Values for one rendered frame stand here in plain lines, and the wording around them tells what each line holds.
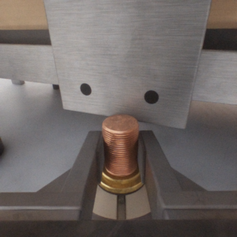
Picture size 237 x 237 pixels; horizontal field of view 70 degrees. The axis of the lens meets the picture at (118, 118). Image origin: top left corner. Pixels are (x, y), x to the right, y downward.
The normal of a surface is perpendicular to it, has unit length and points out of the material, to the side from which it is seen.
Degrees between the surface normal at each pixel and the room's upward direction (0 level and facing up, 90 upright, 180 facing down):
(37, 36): 90
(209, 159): 180
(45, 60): 90
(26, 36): 90
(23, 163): 180
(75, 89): 90
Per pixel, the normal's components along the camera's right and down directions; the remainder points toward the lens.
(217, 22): -0.34, 0.46
